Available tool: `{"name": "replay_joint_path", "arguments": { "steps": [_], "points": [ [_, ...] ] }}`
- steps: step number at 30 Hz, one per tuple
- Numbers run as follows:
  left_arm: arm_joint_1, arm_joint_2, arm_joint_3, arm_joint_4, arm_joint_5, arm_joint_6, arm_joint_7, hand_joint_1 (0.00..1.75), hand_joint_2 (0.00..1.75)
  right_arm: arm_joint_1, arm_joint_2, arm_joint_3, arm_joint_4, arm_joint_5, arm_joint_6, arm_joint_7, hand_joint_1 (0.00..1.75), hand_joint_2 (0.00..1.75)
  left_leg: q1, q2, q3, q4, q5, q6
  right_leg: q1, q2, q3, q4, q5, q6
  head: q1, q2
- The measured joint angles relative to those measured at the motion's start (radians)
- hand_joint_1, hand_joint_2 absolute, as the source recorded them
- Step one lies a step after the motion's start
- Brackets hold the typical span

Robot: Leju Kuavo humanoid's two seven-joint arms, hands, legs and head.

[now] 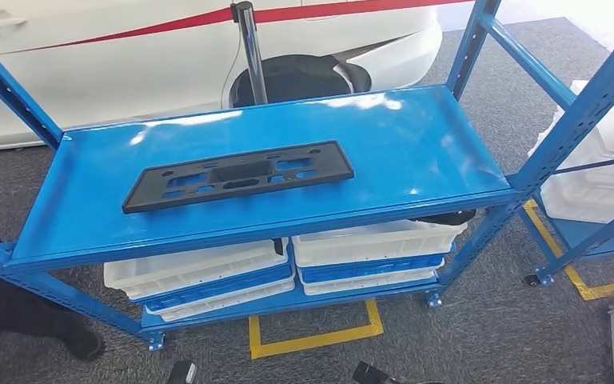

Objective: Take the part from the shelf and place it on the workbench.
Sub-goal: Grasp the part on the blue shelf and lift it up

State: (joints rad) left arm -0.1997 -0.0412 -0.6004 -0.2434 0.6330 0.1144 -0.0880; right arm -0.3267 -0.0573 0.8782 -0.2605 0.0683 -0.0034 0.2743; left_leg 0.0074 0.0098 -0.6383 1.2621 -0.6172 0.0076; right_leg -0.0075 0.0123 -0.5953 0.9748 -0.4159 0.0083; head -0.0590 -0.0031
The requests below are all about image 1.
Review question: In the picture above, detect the black plastic bracket part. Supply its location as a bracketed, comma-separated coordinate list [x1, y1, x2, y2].
[122, 140, 356, 215]

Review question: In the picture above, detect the blue metal shelf rack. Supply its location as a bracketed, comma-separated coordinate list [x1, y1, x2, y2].
[518, 74, 614, 288]
[0, 0, 614, 354]

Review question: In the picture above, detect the chrome stanchion pole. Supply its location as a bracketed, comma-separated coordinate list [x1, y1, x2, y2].
[229, 1, 269, 106]

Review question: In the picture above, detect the yellow floor tape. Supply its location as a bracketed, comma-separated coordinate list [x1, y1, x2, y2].
[521, 198, 614, 302]
[249, 299, 385, 360]

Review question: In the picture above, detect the black robot right foot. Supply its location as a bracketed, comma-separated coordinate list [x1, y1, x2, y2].
[351, 361, 396, 384]

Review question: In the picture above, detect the black robot foot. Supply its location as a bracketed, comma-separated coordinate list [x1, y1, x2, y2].
[351, 361, 396, 384]
[166, 360, 198, 384]

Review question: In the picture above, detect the black robot left foot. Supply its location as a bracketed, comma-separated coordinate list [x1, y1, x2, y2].
[166, 360, 198, 384]

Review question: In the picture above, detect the white car with red stripe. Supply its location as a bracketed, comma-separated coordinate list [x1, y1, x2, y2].
[0, 0, 477, 154]

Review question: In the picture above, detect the person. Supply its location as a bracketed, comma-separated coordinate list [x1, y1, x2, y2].
[0, 214, 106, 363]

